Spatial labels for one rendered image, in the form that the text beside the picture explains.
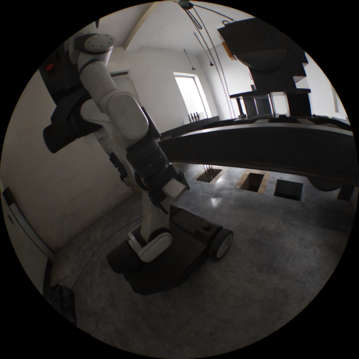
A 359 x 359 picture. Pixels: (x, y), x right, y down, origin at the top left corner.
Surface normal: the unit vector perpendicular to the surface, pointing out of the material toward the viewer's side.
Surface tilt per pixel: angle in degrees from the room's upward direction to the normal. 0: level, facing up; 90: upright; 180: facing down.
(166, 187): 32
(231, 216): 0
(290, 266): 0
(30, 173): 90
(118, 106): 90
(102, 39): 90
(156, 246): 90
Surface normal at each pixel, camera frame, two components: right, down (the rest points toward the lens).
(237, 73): -0.70, 0.52
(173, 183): -0.07, -0.55
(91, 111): 0.63, 0.14
